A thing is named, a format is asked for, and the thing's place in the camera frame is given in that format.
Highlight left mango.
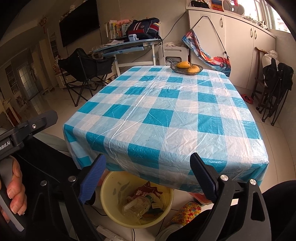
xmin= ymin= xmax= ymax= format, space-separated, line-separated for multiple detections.
xmin=176 ymin=61 xmax=191 ymax=69

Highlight dark fruit basket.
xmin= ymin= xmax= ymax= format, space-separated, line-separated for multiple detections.
xmin=170 ymin=63 xmax=203 ymax=75

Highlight clear plastic bottle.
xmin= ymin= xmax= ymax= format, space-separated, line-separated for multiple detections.
xmin=122 ymin=196 xmax=152 ymax=219

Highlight black folding camp chair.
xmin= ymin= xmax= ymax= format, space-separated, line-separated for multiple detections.
xmin=57 ymin=48 xmax=115 ymax=107

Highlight person's left hand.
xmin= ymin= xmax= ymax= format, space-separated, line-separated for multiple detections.
xmin=7 ymin=156 xmax=27 ymax=216

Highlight blue white checkered tablecloth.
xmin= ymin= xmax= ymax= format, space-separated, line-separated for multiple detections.
xmin=63 ymin=66 xmax=269 ymax=193

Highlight colourful knitted item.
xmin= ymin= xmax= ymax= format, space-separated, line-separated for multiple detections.
xmin=168 ymin=201 xmax=202 ymax=226

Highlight colourful hanging bag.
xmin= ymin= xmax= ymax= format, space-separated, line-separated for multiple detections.
xmin=182 ymin=30 xmax=231 ymax=77

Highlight dark striped backpack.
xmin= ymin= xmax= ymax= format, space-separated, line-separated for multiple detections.
xmin=125 ymin=18 xmax=161 ymax=40

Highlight blue study desk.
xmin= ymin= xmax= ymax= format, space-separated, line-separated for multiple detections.
xmin=90 ymin=39 xmax=162 ymax=77

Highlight white sack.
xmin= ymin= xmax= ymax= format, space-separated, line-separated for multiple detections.
xmin=262 ymin=50 xmax=279 ymax=76

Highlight row of books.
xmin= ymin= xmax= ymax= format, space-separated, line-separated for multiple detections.
xmin=104 ymin=20 xmax=132 ymax=40

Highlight right mango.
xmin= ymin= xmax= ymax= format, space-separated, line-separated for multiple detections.
xmin=187 ymin=65 xmax=200 ymax=74

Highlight red snack bag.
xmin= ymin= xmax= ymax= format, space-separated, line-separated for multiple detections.
xmin=131 ymin=181 xmax=162 ymax=199

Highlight dark folded chairs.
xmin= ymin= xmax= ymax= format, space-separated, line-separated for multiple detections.
xmin=251 ymin=47 xmax=294 ymax=126

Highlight wall mounted television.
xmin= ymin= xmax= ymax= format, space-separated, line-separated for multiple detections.
xmin=59 ymin=0 xmax=100 ymax=47

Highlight mango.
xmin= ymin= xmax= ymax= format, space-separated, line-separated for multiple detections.
xmin=187 ymin=65 xmax=200 ymax=74
xmin=176 ymin=61 xmax=191 ymax=69

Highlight small blue desk device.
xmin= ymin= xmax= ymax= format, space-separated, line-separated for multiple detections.
xmin=128 ymin=34 xmax=139 ymax=42

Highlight white cabinet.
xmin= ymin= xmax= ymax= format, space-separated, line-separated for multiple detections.
xmin=188 ymin=8 xmax=276 ymax=90

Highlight yellow plastic trash basin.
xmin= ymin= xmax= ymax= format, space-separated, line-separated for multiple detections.
xmin=100 ymin=171 xmax=174 ymax=228

